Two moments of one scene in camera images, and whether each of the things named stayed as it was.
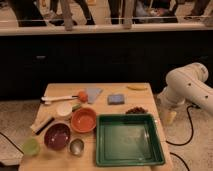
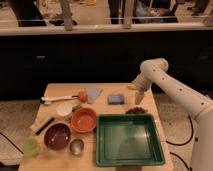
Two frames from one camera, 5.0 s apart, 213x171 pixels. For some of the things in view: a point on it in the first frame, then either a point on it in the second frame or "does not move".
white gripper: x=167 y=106 → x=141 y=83
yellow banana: x=137 y=87 does not move
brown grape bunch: x=137 y=110 does not move
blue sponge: x=115 y=99 does not move
